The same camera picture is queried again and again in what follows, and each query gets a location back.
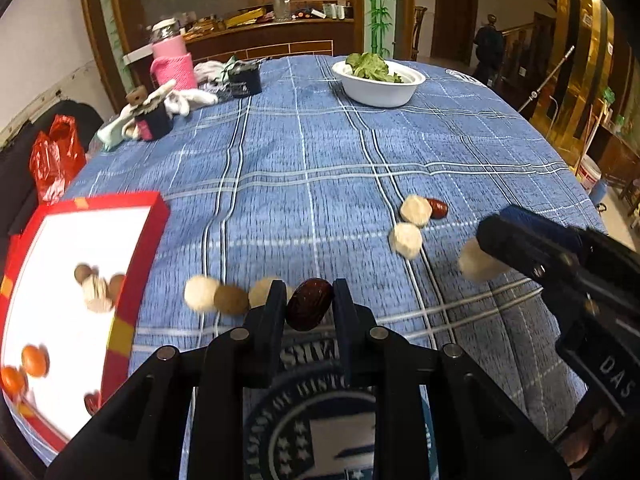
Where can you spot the dark jar with cork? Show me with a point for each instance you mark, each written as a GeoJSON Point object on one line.
{"type": "Point", "coordinates": [152, 120]}

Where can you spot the red box with white inside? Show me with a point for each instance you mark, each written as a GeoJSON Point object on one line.
{"type": "Point", "coordinates": [65, 320]}

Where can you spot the white bowl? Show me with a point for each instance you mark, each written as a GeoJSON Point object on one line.
{"type": "Point", "coordinates": [380, 92]}

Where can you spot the white bucket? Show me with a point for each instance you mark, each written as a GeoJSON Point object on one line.
{"type": "Point", "coordinates": [589, 172]}

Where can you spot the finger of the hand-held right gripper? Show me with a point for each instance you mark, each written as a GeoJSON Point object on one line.
{"type": "Point", "coordinates": [540, 227]}
{"type": "Point", "coordinates": [520, 250]}

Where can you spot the wooden chair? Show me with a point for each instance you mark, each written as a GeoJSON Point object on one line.
{"type": "Point", "coordinates": [419, 32]}

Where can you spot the small black box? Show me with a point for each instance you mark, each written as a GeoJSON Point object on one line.
{"type": "Point", "coordinates": [245, 82]}

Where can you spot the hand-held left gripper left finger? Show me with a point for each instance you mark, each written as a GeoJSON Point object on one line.
{"type": "Point", "coordinates": [275, 310]}

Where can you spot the large mandarin orange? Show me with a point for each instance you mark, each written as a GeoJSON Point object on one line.
{"type": "Point", "coordinates": [12, 380]}

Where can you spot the bamboo painted pillar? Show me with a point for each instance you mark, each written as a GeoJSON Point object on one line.
{"type": "Point", "coordinates": [382, 10]}

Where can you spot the person's right hand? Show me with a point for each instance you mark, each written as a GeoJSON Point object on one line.
{"type": "Point", "coordinates": [582, 442]}

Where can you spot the black sofa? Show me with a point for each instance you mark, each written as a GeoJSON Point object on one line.
{"type": "Point", "coordinates": [20, 170]}

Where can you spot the small mandarin orange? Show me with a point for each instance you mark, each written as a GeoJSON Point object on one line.
{"type": "Point", "coordinates": [35, 360]}

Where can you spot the green leafy vegetable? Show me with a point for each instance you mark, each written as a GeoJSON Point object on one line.
{"type": "Point", "coordinates": [372, 67]}

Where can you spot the blue plaid tablecloth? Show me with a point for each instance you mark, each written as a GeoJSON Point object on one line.
{"type": "Point", "coordinates": [325, 160]}

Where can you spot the light green cloth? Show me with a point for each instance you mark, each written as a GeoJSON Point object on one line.
{"type": "Point", "coordinates": [115, 130]}

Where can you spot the wooden counter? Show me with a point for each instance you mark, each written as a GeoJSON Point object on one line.
{"type": "Point", "coordinates": [280, 40]}

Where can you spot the red date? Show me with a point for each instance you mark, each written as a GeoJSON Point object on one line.
{"type": "Point", "coordinates": [91, 402]}
{"type": "Point", "coordinates": [310, 304]}
{"type": "Point", "coordinates": [439, 208]}

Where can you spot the white gloves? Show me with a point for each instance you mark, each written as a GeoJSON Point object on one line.
{"type": "Point", "coordinates": [197, 92]}

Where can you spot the metal pole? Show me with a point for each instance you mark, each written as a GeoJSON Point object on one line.
{"type": "Point", "coordinates": [545, 77]}

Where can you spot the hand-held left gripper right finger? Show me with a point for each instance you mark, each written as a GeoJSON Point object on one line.
{"type": "Point", "coordinates": [345, 315]}

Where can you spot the red plastic bag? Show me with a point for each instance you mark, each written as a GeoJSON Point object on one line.
{"type": "Point", "coordinates": [57, 160]}

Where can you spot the blue bucket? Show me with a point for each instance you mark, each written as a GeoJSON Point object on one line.
{"type": "Point", "coordinates": [599, 191]}

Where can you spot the pink bottle with knitted sleeve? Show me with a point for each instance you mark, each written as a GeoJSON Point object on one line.
{"type": "Point", "coordinates": [172, 62]}

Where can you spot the glass pitcher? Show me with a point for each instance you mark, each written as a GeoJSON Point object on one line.
{"type": "Point", "coordinates": [281, 6]}

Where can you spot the white cake piece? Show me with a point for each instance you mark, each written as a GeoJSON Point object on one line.
{"type": "Point", "coordinates": [200, 294]}

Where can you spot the brown wooden door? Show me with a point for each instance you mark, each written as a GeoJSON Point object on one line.
{"type": "Point", "coordinates": [455, 15]}

